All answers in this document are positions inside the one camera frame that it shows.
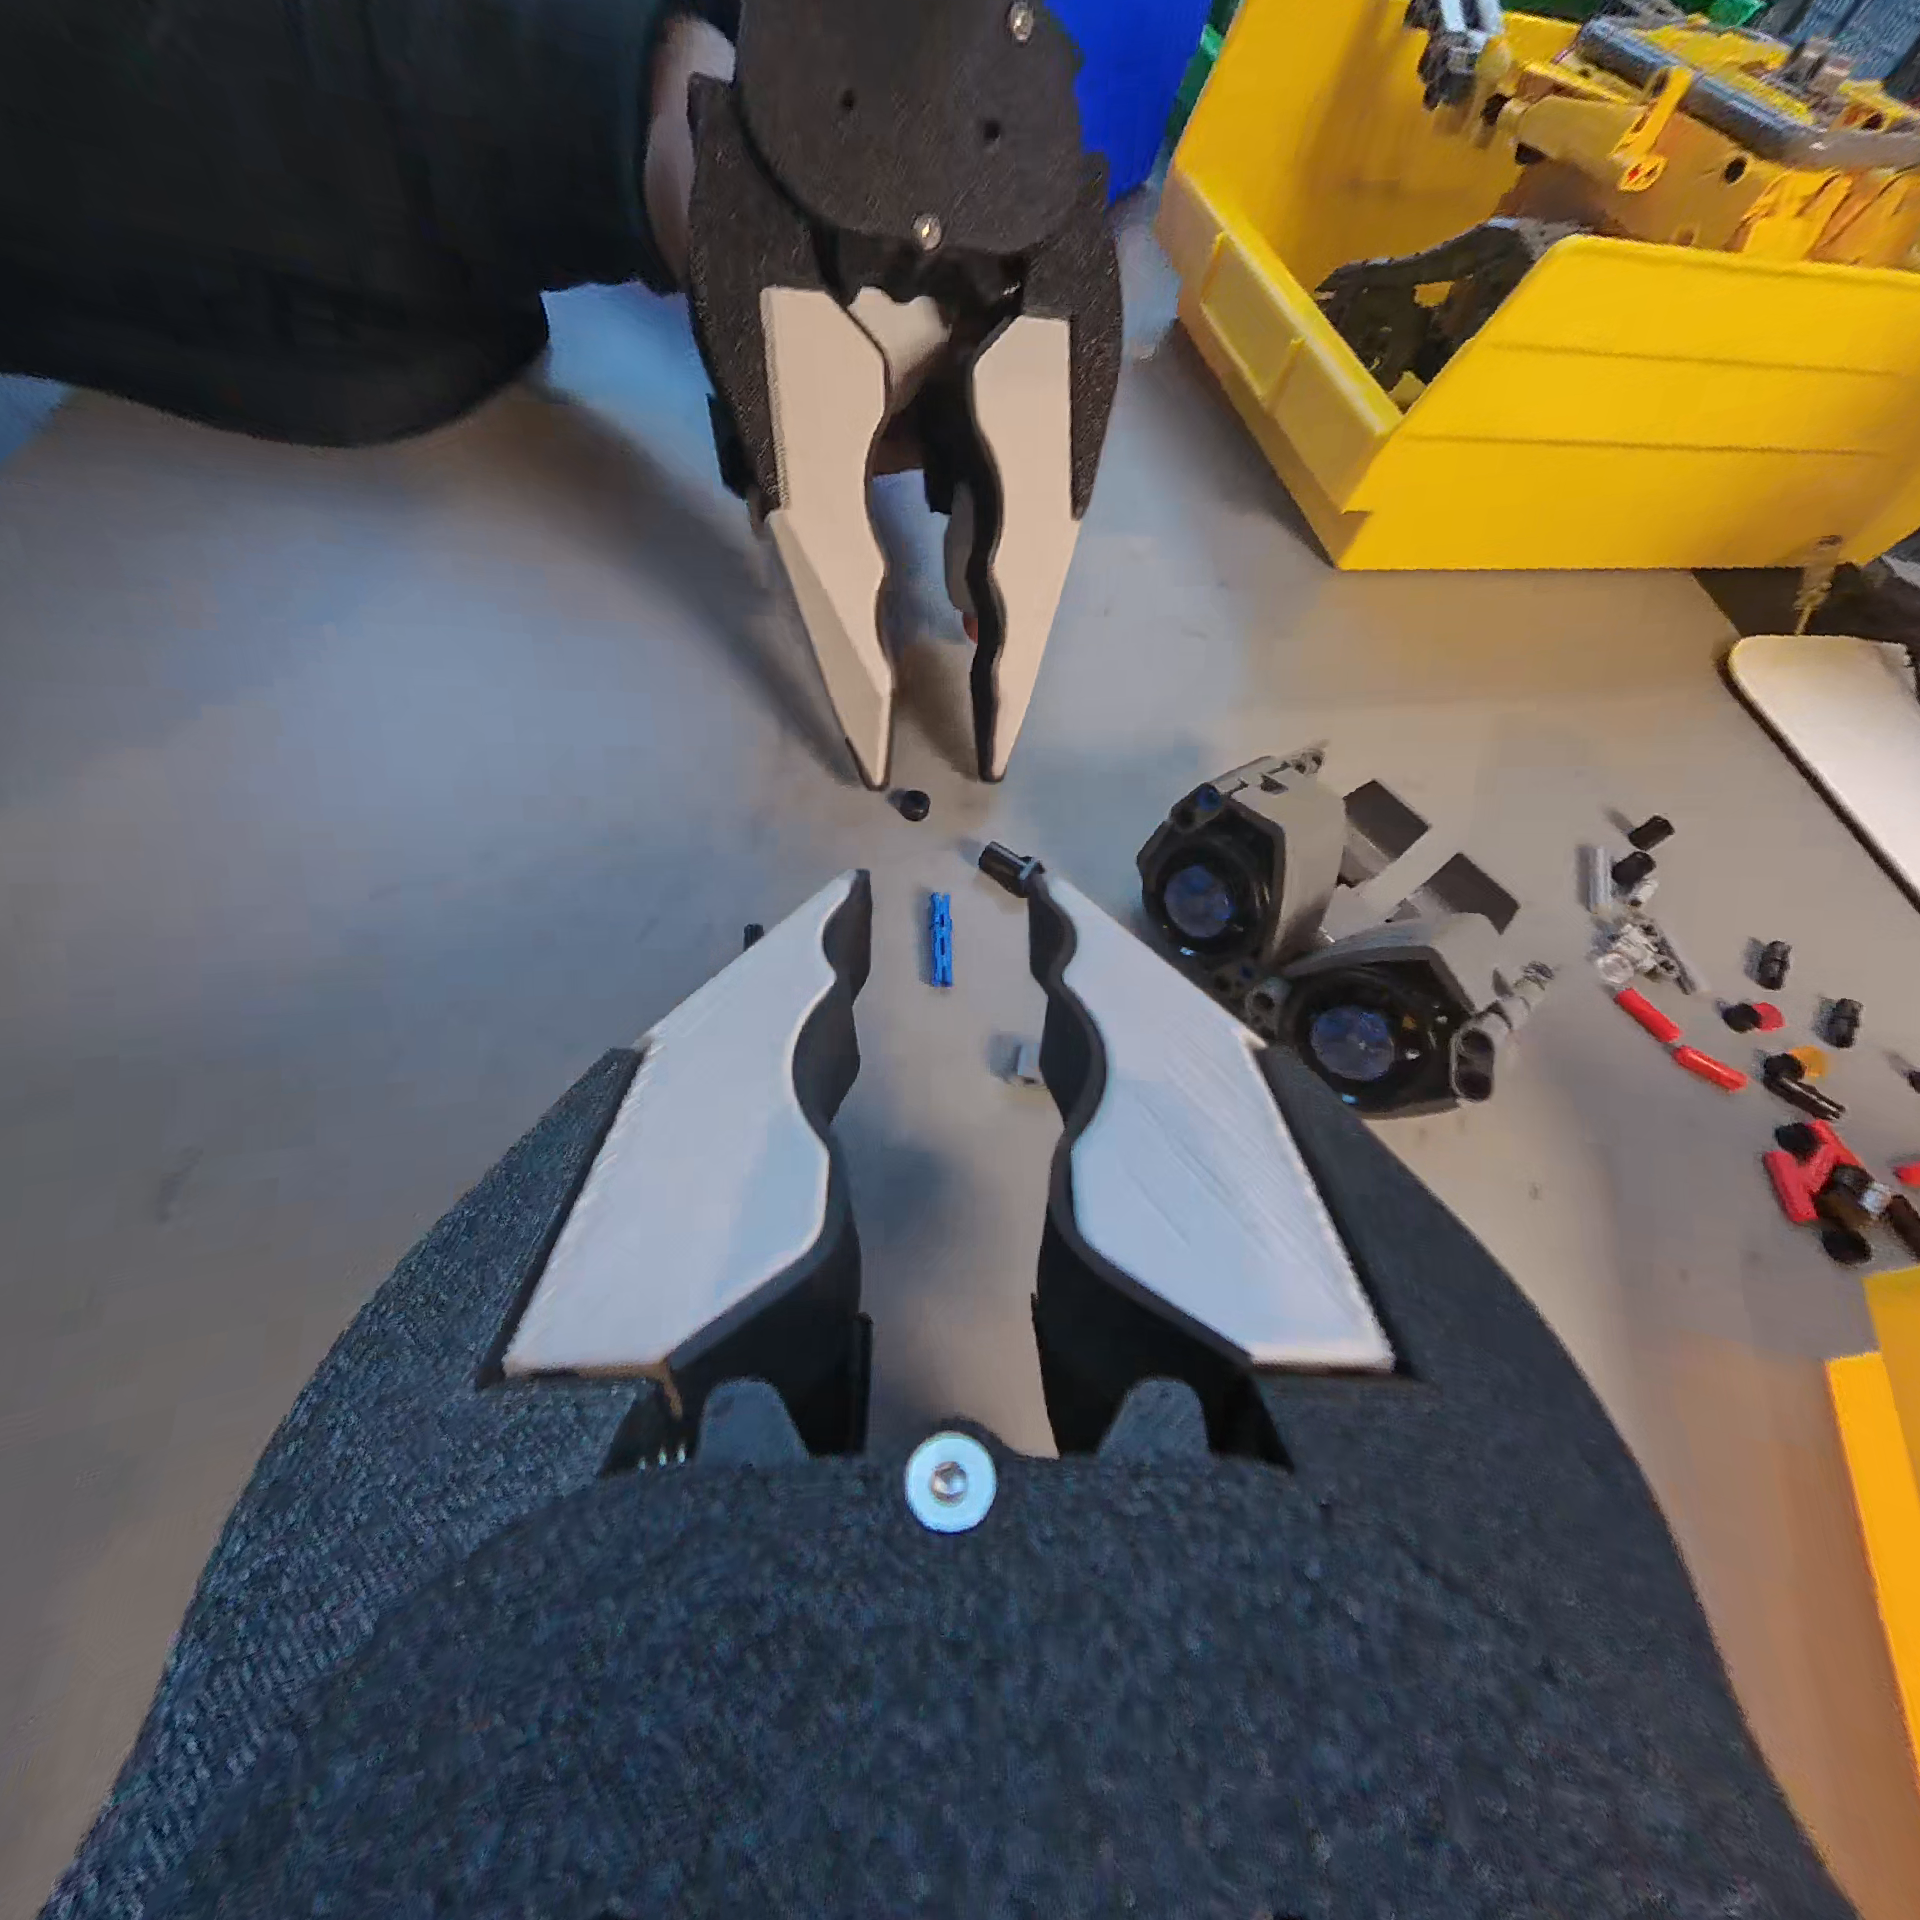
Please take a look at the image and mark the grey toy brick engine assembly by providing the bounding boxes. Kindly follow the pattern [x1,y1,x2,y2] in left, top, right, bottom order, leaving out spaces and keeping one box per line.
[1240,855,1557,1119]

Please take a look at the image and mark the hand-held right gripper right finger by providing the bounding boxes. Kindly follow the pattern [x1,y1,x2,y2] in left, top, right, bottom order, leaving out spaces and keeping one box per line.
[1031,874,1396,1455]

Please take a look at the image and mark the yellow open-front storage bin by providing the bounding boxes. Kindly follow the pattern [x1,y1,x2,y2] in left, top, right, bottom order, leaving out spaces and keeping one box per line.
[1824,1266,1920,1666]

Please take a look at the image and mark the person's left forearm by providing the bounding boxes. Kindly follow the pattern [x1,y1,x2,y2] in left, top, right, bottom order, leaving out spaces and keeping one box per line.
[0,0,706,447]

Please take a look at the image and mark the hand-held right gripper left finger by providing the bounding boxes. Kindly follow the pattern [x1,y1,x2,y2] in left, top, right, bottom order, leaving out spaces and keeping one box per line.
[499,870,874,1452]

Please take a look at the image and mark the yellow storage bin with ledge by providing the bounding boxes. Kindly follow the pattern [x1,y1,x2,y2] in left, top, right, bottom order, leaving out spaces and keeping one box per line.
[1154,0,1920,572]

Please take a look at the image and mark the white rounded flat plate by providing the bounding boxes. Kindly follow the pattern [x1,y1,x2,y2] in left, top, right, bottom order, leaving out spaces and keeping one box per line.
[1726,634,1920,910]

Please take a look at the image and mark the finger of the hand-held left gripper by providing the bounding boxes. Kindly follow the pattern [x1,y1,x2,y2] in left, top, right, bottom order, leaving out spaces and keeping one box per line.
[918,307,1080,786]
[756,286,903,792]

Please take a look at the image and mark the blue storage bin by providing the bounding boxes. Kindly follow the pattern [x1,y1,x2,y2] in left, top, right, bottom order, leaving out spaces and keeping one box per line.
[1044,0,1214,203]

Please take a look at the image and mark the pile of small brick parts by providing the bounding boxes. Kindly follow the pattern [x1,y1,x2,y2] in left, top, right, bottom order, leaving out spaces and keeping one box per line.
[1582,808,1920,1269]

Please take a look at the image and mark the grey desk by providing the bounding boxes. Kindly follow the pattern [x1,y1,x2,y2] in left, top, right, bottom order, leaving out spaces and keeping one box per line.
[0,194,1920,1920]

